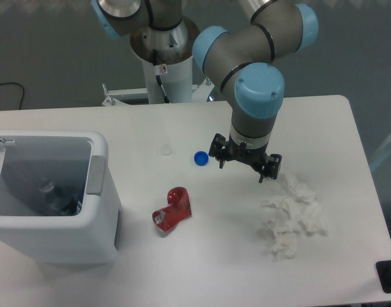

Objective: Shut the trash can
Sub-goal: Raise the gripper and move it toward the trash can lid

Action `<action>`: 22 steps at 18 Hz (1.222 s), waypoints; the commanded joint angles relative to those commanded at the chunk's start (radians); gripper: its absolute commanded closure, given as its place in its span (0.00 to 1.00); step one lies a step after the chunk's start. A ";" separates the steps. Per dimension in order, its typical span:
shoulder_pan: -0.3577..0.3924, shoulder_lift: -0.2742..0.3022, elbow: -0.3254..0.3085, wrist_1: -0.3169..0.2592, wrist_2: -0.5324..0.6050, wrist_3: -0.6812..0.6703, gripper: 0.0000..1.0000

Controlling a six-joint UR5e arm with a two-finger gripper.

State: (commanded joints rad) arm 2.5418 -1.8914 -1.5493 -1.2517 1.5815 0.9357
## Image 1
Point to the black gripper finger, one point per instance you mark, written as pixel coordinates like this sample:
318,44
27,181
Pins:
219,149
268,166

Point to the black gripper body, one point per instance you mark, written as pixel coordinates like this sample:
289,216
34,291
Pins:
251,157

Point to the white plastic trash can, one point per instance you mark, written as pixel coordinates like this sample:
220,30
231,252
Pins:
77,159

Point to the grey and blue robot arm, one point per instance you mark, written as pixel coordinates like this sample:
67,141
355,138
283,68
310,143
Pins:
238,64

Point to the blue bottle cap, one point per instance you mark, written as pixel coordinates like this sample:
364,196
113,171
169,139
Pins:
201,158

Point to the crushed red can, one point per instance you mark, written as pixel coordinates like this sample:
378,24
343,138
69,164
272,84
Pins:
178,209

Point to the crumpled white tissue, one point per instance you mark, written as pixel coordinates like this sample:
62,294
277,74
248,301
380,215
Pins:
294,212

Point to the black device at edge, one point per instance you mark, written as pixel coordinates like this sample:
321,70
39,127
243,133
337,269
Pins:
384,273

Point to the plastic bottle in bin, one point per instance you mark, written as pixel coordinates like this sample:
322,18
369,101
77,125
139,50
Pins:
57,200

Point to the white pedestal base frame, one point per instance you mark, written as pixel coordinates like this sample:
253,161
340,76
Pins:
204,92

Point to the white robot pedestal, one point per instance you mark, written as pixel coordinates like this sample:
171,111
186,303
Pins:
166,58

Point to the white frame at right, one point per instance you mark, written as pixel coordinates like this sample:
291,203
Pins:
381,154

